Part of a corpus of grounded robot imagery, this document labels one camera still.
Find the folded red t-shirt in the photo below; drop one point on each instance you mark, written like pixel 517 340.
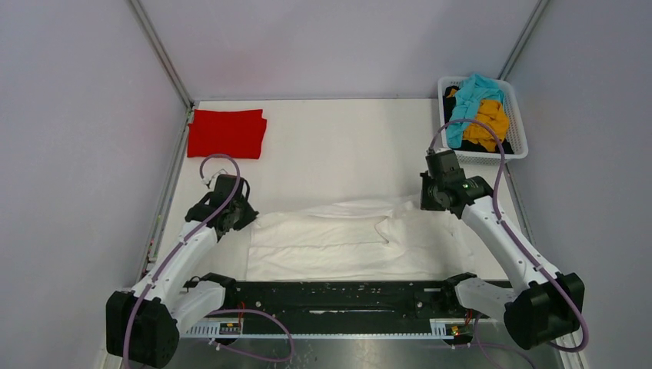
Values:
pixel 238 134

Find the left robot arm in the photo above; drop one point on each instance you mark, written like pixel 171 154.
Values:
pixel 145 322

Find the white t-shirt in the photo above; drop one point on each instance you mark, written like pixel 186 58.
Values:
pixel 389 239

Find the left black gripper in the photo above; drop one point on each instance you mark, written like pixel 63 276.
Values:
pixel 249 215

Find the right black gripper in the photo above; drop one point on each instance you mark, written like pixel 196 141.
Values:
pixel 426 203

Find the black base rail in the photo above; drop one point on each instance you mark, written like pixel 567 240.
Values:
pixel 316 310

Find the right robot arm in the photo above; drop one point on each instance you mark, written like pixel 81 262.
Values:
pixel 542 304

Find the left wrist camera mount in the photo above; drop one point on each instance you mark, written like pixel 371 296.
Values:
pixel 208 181

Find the teal t-shirt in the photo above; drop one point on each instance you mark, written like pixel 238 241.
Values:
pixel 480 99

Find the black t-shirt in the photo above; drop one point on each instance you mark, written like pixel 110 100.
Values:
pixel 448 109

